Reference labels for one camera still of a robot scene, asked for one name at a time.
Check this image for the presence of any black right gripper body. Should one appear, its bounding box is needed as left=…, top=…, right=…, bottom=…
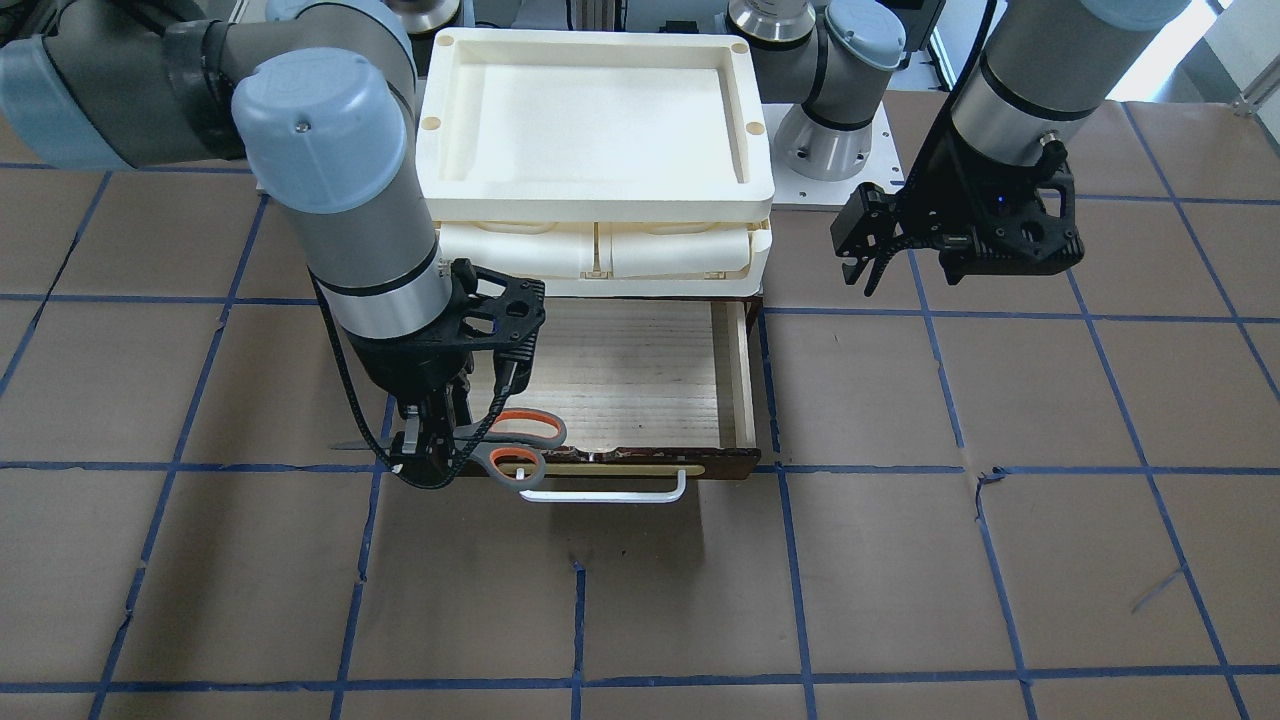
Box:
left=346, top=258, right=547, bottom=405

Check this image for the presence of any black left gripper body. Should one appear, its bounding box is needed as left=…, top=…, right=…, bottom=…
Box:
left=910, top=140, right=1085, bottom=284

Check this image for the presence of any wooden drawer with white handle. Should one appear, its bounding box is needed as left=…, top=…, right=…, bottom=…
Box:
left=511, top=299, right=762, bottom=503

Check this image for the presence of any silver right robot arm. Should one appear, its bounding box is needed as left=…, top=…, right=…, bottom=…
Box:
left=3, top=1, right=567, bottom=489

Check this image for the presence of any cream plastic tray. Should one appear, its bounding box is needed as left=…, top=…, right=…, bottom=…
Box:
left=416, top=28, right=774, bottom=224

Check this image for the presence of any cream plastic base box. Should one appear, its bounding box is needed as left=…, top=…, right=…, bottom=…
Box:
left=436, top=222, right=772, bottom=299

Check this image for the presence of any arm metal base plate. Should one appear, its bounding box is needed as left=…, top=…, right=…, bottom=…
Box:
left=764, top=104, right=906, bottom=211

